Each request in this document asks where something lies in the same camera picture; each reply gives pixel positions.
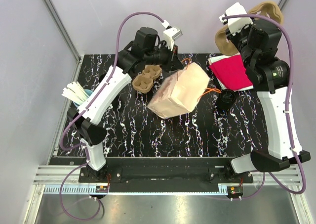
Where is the red cloth napkin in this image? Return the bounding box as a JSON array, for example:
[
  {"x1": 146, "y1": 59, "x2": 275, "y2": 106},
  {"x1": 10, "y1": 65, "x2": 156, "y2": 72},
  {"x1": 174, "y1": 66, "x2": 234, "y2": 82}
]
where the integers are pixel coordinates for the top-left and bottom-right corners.
[{"x1": 209, "y1": 54, "x2": 254, "y2": 90}]

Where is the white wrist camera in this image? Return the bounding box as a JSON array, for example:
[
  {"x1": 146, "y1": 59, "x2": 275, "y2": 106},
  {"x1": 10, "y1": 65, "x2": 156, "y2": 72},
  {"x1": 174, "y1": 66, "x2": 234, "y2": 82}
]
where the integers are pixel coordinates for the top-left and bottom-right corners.
[
  {"x1": 162, "y1": 20, "x2": 183, "y2": 51},
  {"x1": 219, "y1": 2, "x2": 253, "y2": 36}
]

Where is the aluminium frame rail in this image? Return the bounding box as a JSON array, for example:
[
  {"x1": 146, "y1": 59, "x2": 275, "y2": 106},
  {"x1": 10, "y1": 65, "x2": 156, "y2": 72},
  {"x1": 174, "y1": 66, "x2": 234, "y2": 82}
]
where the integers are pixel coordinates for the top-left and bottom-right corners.
[{"x1": 24, "y1": 166, "x2": 316, "y2": 224}]

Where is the black coffee cup right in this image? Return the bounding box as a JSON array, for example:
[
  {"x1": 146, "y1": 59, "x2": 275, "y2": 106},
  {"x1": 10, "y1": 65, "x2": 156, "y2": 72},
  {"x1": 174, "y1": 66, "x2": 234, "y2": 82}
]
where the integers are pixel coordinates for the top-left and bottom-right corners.
[{"x1": 216, "y1": 89, "x2": 237, "y2": 111}]

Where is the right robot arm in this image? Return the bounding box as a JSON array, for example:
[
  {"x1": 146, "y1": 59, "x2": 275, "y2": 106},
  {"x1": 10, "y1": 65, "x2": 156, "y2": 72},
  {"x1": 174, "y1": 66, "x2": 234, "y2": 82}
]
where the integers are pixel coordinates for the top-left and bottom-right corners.
[{"x1": 224, "y1": 17, "x2": 311, "y2": 183}]

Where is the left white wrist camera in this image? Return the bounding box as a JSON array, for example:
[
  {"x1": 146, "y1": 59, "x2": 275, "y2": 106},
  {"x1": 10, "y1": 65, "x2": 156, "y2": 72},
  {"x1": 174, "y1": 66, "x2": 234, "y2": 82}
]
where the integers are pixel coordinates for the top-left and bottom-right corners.
[{"x1": 162, "y1": 20, "x2": 183, "y2": 51}]

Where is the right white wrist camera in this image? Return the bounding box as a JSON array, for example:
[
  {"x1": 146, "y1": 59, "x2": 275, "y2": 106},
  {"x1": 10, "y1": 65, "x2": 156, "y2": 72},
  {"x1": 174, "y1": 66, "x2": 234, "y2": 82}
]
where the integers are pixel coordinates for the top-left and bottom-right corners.
[{"x1": 219, "y1": 2, "x2": 253, "y2": 36}]

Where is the light blue holder cup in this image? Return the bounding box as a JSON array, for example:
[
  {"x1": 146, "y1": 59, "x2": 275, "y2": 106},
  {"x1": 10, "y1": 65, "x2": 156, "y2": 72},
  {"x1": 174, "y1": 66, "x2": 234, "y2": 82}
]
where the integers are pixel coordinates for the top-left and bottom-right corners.
[{"x1": 73, "y1": 89, "x2": 93, "y2": 108}]

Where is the brown pulp cup carrier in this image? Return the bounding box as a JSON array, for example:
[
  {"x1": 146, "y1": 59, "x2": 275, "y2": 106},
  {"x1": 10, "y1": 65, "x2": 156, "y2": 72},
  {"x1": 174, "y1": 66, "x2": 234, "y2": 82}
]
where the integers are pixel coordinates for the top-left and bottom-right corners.
[
  {"x1": 132, "y1": 65, "x2": 162, "y2": 93},
  {"x1": 215, "y1": 1, "x2": 284, "y2": 56}
]

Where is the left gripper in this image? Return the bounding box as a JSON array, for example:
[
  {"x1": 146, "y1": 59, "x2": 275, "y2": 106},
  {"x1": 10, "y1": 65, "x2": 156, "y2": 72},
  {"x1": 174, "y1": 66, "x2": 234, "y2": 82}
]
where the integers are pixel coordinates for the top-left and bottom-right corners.
[{"x1": 144, "y1": 41, "x2": 184, "y2": 73}]

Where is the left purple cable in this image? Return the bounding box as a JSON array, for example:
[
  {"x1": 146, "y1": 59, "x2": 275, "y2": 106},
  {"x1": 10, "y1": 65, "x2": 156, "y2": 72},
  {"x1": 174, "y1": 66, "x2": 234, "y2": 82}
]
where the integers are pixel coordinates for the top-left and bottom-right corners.
[{"x1": 60, "y1": 11, "x2": 171, "y2": 221}]

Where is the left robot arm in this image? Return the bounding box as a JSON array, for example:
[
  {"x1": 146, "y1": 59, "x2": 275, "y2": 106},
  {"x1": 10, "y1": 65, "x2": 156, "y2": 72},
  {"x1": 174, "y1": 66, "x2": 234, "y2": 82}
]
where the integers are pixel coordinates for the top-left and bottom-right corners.
[{"x1": 67, "y1": 26, "x2": 183, "y2": 182}]

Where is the white wooden stirrer bundle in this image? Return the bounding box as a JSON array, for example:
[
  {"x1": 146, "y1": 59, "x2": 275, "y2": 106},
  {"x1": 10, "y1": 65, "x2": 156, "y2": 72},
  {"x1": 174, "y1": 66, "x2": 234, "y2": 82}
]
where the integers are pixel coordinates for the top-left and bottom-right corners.
[{"x1": 62, "y1": 82, "x2": 88, "y2": 105}]

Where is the beige paper takeout bag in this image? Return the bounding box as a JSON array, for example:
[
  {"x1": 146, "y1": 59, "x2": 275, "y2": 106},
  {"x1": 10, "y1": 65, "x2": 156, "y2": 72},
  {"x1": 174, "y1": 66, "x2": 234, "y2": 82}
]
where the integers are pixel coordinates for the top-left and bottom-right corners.
[{"x1": 147, "y1": 62, "x2": 221, "y2": 119}]

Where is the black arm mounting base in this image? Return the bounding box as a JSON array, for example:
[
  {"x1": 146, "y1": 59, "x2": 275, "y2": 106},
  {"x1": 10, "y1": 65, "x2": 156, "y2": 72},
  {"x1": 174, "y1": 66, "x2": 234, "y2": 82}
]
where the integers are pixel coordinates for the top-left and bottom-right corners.
[{"x1": 79, "y1": 157, "x2": 253, "y2": 184}]

